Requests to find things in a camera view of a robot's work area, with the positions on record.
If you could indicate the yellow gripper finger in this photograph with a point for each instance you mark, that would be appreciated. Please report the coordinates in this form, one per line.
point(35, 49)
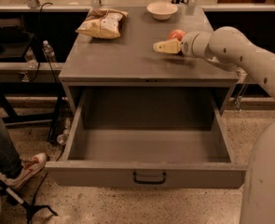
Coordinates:
point(171, 46)

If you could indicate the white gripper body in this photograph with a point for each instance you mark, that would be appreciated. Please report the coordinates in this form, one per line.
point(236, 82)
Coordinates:
point(186, 45)

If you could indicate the red apple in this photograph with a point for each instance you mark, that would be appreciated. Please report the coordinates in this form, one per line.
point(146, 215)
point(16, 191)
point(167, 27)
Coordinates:
point(176, 34)

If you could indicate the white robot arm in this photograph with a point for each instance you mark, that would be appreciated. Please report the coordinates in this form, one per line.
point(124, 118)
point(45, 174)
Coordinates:
point(225, 47)

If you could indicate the gray cabinet counter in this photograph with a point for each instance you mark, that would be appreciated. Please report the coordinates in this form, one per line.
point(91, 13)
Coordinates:
point(131, 60)

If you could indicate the open gray top drawer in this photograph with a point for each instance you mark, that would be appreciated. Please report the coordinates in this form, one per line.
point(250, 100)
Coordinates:
point(117, 131)

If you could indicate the white bowl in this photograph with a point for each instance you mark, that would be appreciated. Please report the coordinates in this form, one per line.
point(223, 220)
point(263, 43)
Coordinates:
point(162, 10)

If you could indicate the yellow chip bag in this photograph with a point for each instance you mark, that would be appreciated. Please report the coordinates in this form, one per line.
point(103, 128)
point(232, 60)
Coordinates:
point(103, 23)

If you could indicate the clear water bottle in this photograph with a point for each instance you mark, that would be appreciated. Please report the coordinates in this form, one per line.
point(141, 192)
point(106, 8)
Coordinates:
point(49, 52)

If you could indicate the plastic bottle on floor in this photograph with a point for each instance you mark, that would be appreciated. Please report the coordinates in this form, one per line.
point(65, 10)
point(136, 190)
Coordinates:
point(62, 138)

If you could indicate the black side table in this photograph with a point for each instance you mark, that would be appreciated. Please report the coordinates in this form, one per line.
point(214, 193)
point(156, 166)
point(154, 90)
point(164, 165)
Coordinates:
point(23, 73)

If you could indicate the white red sneaker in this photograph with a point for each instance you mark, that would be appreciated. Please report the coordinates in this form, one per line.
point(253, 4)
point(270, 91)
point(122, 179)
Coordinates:
point(29, 168)

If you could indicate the blue jeans leg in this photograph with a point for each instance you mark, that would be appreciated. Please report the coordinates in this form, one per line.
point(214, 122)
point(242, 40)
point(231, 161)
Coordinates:
point(10, 162)

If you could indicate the black tripod stand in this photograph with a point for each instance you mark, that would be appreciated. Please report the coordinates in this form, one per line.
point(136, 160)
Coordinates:
point(31, 209)

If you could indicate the black drawer handle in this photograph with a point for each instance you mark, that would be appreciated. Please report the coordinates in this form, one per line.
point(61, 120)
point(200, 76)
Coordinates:
point(149, 179)

